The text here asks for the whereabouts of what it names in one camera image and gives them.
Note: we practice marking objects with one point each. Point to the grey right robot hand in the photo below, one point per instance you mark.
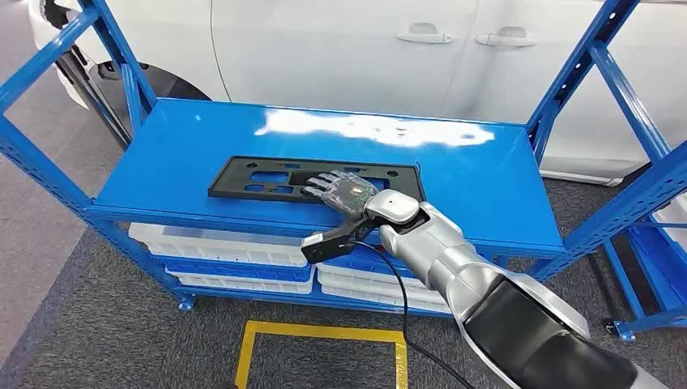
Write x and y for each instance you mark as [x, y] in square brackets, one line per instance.
[346, 193]

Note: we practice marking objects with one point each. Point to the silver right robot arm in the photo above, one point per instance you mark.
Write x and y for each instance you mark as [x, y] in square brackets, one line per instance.
[456, 257]

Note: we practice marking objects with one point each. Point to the blue metal shelf rack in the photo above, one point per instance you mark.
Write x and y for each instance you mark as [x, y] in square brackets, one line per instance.
[214, 129]
[660, 268]

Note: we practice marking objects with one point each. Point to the white car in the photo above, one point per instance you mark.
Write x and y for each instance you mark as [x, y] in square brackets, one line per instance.
[322, 48]

